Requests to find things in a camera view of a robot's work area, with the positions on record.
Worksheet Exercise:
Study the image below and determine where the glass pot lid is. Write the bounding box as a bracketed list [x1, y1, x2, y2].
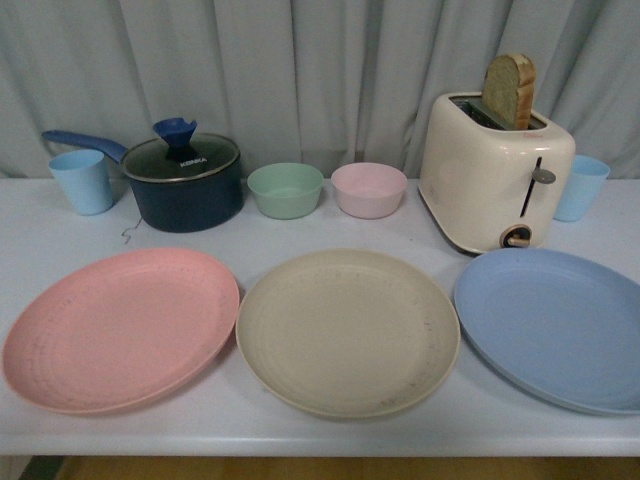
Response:
[121, 117, 240, 183]

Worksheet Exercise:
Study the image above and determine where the beige plate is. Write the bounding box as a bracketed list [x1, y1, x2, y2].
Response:
[236, 249, 461, 419]

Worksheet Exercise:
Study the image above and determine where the pink plate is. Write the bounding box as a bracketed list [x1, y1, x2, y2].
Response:
[2, 248, 240, 415]

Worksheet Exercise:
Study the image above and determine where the grey curtain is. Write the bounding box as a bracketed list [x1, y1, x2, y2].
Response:
[1, 1, 639, 179]

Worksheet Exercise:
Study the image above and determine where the light blue cup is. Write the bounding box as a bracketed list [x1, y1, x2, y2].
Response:
[49, 149, 114, 216]
[553, 155, 610, 222]

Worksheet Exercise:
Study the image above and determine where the bread slice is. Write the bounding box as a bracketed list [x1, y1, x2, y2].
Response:
[481, 53, 536, 130]

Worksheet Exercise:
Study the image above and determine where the blue plate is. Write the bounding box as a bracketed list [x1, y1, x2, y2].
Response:
[454, 249, 639, 415]

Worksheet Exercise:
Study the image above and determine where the cream toaster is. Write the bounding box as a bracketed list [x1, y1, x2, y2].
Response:
[418, 93, 575, 253]

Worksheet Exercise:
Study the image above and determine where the right light blue cup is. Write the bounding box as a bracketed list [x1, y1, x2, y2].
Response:
[553, 155, 610, 222]

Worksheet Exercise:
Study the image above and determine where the pink bowl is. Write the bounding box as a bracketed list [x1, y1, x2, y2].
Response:
[331, 162, 408, 219]

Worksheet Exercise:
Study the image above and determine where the left light blue cup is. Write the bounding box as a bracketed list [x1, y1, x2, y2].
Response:
[49, 149, 114, 216]

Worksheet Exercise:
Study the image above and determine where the green bowl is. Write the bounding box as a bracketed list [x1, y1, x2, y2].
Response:
[247, 163, 324, 220]

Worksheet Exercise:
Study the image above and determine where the dark blue saucepan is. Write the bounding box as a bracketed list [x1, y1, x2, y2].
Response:
[43, 130, 244, 233]

